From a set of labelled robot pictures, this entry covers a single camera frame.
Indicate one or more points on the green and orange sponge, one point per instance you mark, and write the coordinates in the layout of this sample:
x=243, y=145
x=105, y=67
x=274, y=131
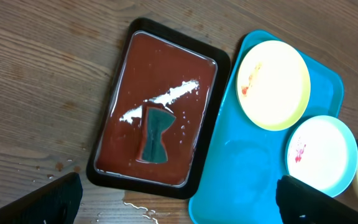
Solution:
x=152, y=149

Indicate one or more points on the black tray with red water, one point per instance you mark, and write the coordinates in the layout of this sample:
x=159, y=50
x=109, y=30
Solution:
x=166, y=69

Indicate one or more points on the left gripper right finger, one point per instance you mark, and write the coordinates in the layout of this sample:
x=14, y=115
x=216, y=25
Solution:
x=301, y=203

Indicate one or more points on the light blue plate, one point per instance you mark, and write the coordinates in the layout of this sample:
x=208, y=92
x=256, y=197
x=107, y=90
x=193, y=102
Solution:
x=322, y=153

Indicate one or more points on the blue plastic tray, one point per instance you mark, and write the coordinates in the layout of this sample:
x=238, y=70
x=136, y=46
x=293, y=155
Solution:
x=244, y=161

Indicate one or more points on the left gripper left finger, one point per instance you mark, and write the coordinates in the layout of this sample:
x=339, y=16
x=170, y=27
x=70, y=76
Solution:
x=56, y=202

